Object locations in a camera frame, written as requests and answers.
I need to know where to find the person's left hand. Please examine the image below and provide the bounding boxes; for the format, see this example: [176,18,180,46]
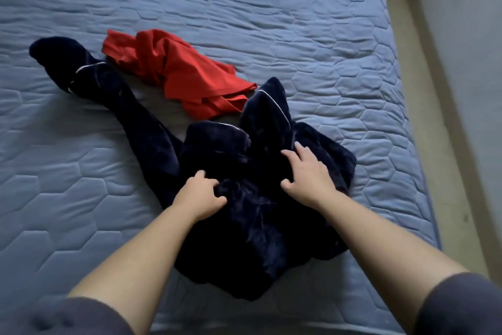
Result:
[172,170,228,223]

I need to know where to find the person's right hand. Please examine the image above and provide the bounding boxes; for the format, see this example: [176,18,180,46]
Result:
[280,141,339,210]

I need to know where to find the dark navy velvet garment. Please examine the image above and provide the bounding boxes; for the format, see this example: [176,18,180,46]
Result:
[29,36,357,302]

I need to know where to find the person's right forearm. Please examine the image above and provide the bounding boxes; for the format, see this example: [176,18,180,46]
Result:
[314,191,469,333]

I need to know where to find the person's left forearm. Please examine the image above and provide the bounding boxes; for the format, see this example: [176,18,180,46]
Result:
[67,205,200,335]

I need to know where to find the red cloth garment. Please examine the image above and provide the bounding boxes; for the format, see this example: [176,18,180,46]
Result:
[101,29,258,120]

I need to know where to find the person's grey left sleeve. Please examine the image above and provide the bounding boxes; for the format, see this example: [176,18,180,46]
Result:
[0,297,136,335]

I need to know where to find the person's grey sleeve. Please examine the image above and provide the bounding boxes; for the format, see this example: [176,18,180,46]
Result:
[0,297,136,335]
[413,272,502,335]

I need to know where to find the person's grey right sleeve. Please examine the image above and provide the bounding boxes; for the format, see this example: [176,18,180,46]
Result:
[413,272,502,335]

